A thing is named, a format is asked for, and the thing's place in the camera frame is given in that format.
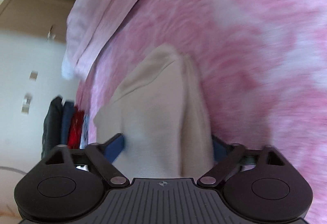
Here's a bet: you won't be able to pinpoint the dark blue folded jeans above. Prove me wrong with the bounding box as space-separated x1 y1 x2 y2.
60 101 75 145

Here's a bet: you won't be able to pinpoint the red folded garment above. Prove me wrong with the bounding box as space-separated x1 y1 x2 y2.
68 106 85 149

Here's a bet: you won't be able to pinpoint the beige shirt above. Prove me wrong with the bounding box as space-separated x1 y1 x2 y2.
94 45 214 179

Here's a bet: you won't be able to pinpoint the black folded garment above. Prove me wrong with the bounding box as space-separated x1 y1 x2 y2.
41 96 63 158

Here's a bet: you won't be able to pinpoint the pink floral blanket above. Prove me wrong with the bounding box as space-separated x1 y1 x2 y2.
75 0 327 224

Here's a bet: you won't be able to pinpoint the wooden door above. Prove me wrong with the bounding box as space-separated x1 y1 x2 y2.
1 0 74 43

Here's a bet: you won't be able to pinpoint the white folded garment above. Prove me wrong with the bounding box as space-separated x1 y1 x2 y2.
79 114 90 149

